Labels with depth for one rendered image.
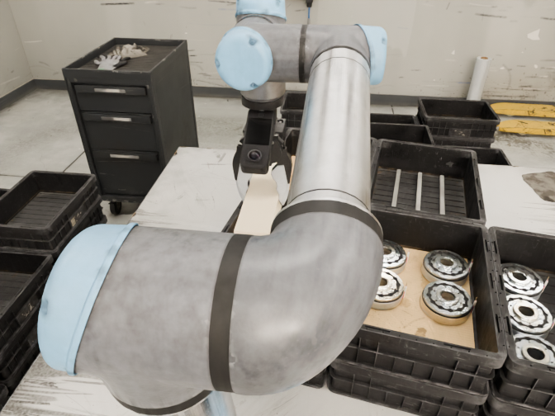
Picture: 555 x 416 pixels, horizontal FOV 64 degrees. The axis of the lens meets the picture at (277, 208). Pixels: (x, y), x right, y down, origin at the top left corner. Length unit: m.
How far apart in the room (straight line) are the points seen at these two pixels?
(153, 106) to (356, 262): 2.06
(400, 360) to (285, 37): 0.61
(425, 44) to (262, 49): 3.69
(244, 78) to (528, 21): 3.91
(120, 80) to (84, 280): 2.05
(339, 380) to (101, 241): 0.73
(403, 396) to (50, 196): 1.71
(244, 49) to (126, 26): 3.99
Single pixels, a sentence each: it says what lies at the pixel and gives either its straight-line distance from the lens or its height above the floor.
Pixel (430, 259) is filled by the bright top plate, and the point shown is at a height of 0.86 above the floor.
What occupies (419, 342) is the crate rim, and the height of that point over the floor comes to 0.93.
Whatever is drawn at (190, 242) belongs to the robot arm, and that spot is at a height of 1.37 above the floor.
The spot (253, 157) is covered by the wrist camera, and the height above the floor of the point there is 1.24.
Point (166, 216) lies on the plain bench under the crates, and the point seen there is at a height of 0.70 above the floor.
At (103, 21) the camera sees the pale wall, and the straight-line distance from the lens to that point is 4.64.
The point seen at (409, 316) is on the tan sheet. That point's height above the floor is 0.83.
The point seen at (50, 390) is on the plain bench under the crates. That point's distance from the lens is 1.13.
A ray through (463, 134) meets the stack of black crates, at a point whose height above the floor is 0.50.
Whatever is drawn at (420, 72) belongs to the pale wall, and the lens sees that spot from 4.30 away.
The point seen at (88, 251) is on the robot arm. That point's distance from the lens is 0.34.
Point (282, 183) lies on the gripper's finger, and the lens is 0.81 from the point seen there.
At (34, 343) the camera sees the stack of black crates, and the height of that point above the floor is 0.27.
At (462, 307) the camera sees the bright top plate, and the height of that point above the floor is 0.86.
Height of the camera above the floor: 1.56
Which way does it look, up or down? 35 degrees down
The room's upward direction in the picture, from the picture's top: straight up
